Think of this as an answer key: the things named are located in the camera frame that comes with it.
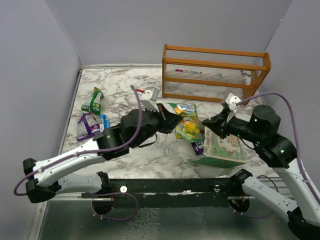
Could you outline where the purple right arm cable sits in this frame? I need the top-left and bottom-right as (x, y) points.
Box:
(236, 91), (320, 206)

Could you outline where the orange wooden shelf rack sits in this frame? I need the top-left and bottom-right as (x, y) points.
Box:
(162, 44), (272, 102)

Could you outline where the purple marker pen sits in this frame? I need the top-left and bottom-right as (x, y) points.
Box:
(175, 69), (202, 75)

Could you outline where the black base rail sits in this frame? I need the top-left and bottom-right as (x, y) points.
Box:
(79, 172), (253, 208)

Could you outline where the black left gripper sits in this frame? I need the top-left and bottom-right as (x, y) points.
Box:
(132, 103), (183, 149)

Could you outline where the yellow green Fox's candy bag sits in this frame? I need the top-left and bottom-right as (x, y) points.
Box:
(167, 102), (203, 143)

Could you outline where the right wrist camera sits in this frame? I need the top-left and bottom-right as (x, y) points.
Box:
(221, 93), (242, 112)

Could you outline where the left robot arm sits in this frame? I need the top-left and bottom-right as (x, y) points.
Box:
(22, 104), (183, 204)

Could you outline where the blue snack packet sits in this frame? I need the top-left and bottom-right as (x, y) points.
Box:
(99, 114), (111, 132)

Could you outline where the purple snack packet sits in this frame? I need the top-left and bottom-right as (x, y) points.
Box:
(76, 112), (101, 142)

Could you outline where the printed paper bag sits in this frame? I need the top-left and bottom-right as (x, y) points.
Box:
(177, 127), (246, 169)

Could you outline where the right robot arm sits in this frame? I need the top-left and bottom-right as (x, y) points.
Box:
(202, 105), (320, 240)

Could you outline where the small green snack packet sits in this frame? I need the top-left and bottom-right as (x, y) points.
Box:
(81, 87), (104, 116)

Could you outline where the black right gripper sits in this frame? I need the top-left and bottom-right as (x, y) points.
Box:
(202, 107), (264, 144)

